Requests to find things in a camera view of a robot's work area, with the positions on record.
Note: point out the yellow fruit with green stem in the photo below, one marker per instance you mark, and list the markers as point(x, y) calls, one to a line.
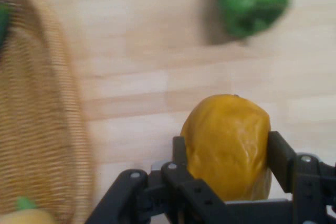
point(23, 214)

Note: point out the woven wicker basket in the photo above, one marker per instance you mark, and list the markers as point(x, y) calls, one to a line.
point(39, 129)

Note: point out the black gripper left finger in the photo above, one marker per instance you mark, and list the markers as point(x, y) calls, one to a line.
point(183, 190)

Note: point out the green bell pepper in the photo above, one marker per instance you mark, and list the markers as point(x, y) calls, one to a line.
point(252, 1)

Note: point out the yellow toy potato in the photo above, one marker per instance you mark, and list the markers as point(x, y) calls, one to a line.
point(228, 142)

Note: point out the dark green cucumber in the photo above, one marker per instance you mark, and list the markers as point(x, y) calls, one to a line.
point(4, 24)

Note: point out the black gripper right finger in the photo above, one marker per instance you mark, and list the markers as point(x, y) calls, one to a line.
point(309, 182)

